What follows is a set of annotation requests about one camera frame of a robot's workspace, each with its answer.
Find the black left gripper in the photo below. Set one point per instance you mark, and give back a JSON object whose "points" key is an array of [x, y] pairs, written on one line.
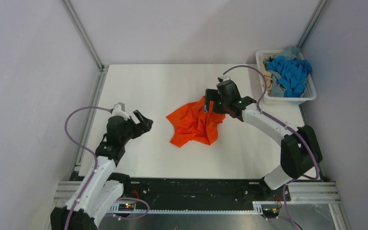
{"points": [[145, 124]]}

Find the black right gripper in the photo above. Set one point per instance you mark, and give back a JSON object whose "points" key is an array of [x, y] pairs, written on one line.
{"points": [[212, 95]]}

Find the orange t shirt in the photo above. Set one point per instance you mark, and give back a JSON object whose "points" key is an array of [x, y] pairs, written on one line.
{"points": [[192, 123]]}

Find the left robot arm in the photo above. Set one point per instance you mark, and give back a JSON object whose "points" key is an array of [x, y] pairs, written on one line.
{"points": [[102, 186]]}

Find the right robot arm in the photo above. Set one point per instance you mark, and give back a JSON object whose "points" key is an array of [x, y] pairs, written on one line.
{"points": [[299, 148]]}

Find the beige t shirt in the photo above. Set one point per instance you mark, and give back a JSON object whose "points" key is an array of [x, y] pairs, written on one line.
{"points": [[268, 79]]}

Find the blue t shirt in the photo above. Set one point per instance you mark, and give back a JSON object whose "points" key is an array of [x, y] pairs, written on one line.
{"points": [[290, 76]]}

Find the left controller board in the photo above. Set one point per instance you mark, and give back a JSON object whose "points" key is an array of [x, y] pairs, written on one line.
{"points": [[126, 207]]}

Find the controller board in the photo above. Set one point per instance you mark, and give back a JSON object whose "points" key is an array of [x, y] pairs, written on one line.
{"points": [[126, 207], [270, 213]]}

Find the right controller board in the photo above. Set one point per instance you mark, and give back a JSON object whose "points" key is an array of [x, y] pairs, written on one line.
{"points": [[270, 213]]}

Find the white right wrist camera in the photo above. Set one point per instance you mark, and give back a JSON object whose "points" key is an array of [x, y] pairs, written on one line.
{"points": [[223, 78]]}

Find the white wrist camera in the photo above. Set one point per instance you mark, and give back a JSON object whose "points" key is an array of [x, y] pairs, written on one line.
{"points": [[119, 110], [223, 78]]}

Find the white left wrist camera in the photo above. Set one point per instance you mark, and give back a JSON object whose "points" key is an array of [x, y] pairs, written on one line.
{"points": [[119, 110]]}

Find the left aluminium frame post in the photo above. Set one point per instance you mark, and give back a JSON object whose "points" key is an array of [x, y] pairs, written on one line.
{"points": [[78, 25]]}

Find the aluminium frame post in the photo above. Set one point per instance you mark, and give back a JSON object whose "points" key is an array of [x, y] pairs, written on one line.
{"points": [[78, 25], [317, 13]]}

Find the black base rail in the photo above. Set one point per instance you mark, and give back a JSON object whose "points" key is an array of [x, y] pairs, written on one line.
{"points": [[200, 195]]}

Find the aluminium base frame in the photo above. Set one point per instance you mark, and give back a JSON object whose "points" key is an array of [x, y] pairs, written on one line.
{"points": [[302, 192]]}

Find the right aluminium frame post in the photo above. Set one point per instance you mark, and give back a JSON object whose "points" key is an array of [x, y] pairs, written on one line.
{"points": [[317, 13]]}

